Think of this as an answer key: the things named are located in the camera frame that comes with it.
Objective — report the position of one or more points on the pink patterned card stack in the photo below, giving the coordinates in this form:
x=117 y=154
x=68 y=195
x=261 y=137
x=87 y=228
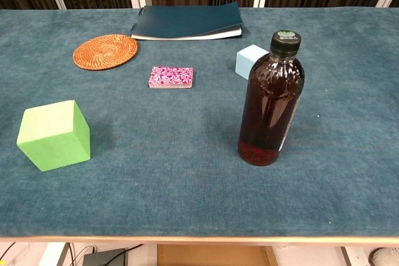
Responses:
x=171 y=75

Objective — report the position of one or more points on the light blue foam cube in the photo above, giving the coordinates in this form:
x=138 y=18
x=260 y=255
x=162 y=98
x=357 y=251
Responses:
x=246 y=62

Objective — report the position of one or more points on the dark red drink bottle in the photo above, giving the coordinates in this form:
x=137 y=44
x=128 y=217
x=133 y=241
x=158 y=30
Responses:
x=271 y=101

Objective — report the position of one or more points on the teal velvet tablecloth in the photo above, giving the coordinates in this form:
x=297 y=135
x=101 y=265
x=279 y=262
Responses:
x=187 y=191

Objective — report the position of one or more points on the dark blue spiral notebook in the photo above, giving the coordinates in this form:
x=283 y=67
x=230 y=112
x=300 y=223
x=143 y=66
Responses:
x=187 y=20

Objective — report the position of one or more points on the woven rattan round coaster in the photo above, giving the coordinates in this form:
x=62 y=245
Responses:
x=105 y=51

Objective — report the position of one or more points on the brown cardboard box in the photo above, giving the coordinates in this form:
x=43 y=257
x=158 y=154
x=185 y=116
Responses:
x=215 y=256

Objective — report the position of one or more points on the green foam cube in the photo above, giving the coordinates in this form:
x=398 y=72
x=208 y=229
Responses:
x=50 y=141

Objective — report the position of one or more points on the black box under table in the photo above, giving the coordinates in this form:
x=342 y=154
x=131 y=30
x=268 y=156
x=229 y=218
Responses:
x=104 y=258

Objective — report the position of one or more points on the white table leg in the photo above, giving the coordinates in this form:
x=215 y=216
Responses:
x=51 y=255
x=355 y=256

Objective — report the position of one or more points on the white sneaker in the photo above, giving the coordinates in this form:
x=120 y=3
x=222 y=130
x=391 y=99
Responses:
x=386 y=258

